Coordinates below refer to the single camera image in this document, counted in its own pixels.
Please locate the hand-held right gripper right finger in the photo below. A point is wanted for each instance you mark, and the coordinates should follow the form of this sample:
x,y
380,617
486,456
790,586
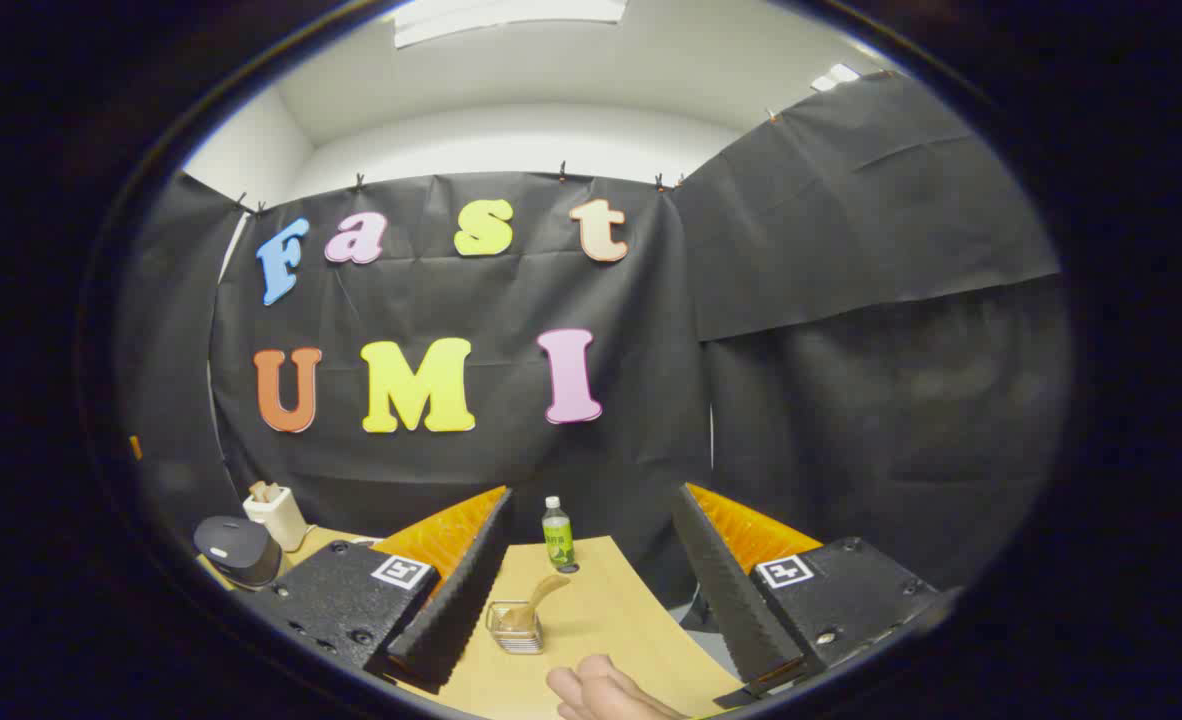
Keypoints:
x,y
736,610

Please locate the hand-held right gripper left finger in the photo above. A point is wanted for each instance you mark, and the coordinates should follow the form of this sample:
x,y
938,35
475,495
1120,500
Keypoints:
x,y
451,610

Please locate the wooden spoon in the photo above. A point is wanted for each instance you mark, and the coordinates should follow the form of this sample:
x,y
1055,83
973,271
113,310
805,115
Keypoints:
x,y
541,595

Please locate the black and silver rice cooker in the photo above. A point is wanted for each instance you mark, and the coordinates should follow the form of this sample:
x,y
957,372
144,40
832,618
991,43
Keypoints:
x,y
236,555

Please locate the green drink bottle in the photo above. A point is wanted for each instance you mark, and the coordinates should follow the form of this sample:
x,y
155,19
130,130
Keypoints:
x,y
558,540

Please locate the white toaster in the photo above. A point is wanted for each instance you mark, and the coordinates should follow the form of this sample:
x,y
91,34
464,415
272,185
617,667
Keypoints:
x,y
286,525

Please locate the toast slice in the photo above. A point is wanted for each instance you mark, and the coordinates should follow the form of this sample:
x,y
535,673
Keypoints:
x,y
259,493
276,494

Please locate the black backdrop cloth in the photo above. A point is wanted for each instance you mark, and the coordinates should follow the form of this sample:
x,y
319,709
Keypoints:
x,y
801,350

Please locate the small ceiling light panel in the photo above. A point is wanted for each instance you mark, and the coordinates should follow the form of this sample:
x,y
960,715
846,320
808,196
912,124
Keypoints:
x,y
836,77

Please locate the large ceiling light panel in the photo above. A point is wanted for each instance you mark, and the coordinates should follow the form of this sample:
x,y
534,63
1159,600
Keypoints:
x,y
511,15

